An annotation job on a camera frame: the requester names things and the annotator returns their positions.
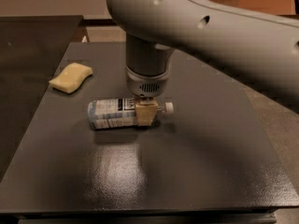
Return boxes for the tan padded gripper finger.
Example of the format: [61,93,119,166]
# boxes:
[135,98,158,126]

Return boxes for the blue plastic water bottle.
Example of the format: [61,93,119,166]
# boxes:
[87,98,174,130]

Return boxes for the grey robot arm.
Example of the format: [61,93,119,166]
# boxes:
[107,0,299,111]

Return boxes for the yellow sponge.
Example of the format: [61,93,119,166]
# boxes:
[49,63,93,94]

